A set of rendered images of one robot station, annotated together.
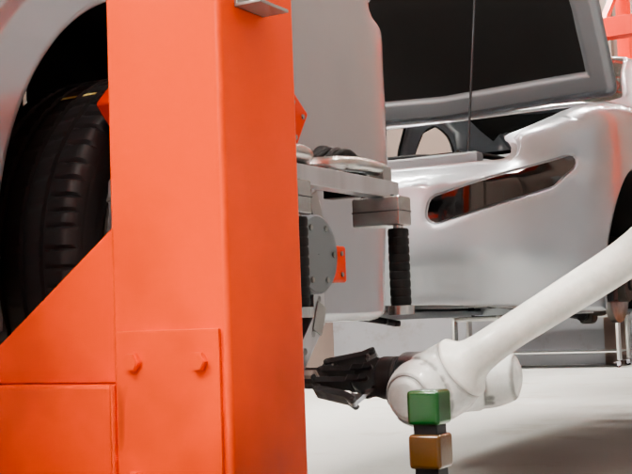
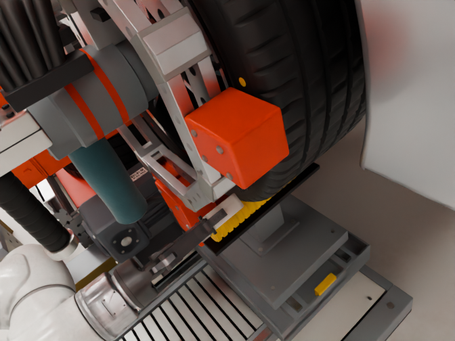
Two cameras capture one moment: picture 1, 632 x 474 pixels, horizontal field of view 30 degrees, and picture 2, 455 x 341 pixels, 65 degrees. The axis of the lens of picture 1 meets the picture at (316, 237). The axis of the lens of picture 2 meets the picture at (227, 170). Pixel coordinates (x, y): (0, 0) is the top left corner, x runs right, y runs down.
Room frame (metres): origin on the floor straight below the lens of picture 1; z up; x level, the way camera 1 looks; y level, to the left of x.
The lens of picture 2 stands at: (2.42, -0.29, 1.10)
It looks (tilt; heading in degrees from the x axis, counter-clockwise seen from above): 41 degrees down; 126
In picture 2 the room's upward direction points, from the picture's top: 20 degrees counter-clockwise
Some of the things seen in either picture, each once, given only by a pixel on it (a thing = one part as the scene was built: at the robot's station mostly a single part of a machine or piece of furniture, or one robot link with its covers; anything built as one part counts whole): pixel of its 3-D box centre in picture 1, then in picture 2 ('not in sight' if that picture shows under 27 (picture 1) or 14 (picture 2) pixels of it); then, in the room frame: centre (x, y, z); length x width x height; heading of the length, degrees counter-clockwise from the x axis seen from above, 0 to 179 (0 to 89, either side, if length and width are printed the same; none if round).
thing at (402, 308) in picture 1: (399, 268); (30, 213); (2.00, -0.14, 0.83); 0.04 x 0.04 x 0.16
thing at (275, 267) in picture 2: not in sight; (256, 206); (2.06, 0.30, 0.32); 0.40 x 0.30 x 0.28; 150
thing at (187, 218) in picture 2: not in sight; (204, 197); (1.99, 0.18, 0.48); 0.16 x 0.12 x 0.17; 60
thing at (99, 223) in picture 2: not in sight; (157, 211); (1.68, 0.27, 0.26); 0.42 x 0.18 x 0.35; 60
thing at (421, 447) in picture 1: (431, 450); not in sight; (1.38, -0.12, 0.59); 0.04 x 0.04 x 0.04; 60
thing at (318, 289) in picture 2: not in sight; (268, 243); (2.06, 0.30, 0.13); 0.50 x 0.36 x 0.10; 150
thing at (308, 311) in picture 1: (296, 264); not in sight; (1.71, 0.03, 0.83); 0.04 x 0.04 x 0.16
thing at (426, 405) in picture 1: (429, 406); not in sight; (1.38, -0.12, 0.64); 0.04 x 0.04 x 0.04; 60
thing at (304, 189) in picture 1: (276, 197); not in sight; (1.72, 0.05, 0.93); 0.09 x 0.05 x 0.05; 60
